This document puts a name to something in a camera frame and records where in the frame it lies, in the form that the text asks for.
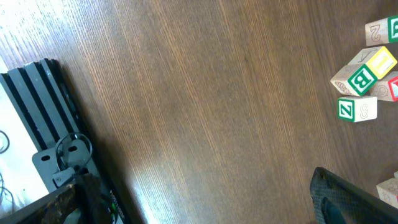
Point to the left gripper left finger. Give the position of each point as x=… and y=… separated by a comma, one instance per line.
x=83, y=194

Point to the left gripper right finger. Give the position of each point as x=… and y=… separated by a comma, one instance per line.
x=336, y=200

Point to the wooden block green side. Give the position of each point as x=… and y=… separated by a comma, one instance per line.
x=357, y=109

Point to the red block Y left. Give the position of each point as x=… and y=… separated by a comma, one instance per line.
x=386, y=89

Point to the green block B lower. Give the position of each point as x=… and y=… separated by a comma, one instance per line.
x=354, y=80

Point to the green block b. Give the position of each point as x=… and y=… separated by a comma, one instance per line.
x=354, y=80
x=383, y=31

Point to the yellow block lower left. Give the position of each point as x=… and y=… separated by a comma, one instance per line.
x=378, y=59

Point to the green block B left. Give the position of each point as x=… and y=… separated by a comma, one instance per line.
x=383, y=31

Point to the grey aluminium rail mount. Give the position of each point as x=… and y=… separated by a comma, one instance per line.
x=51, y=122

